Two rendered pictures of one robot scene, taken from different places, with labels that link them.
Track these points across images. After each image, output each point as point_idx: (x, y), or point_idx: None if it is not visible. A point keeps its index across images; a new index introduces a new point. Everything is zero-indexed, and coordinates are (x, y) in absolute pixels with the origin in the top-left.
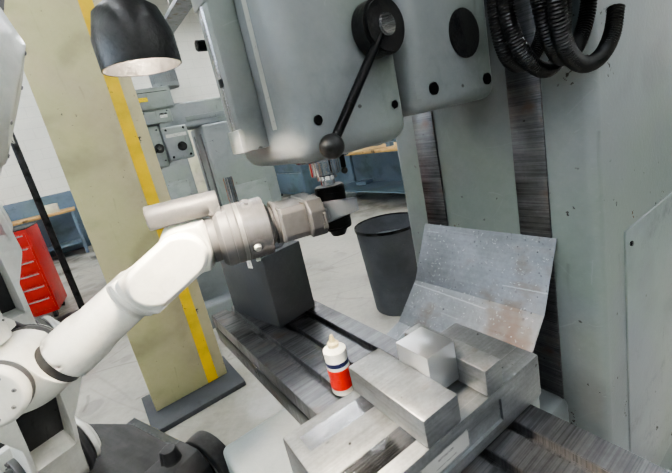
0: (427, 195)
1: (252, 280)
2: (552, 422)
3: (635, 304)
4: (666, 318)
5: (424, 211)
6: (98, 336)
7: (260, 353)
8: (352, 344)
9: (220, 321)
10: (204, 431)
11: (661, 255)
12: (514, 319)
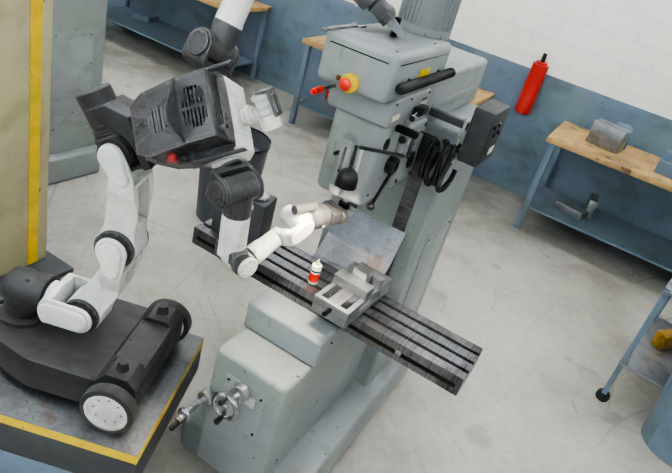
0: None
1: None
2: (390, 300)
3: (420, 264)
4: (427, 271)
5: None
6: (271, 251)
7: None
8: (305, 262)
9: (207, 233)
10: (169, 299)
11: (436, 243)
12: (378, 263)
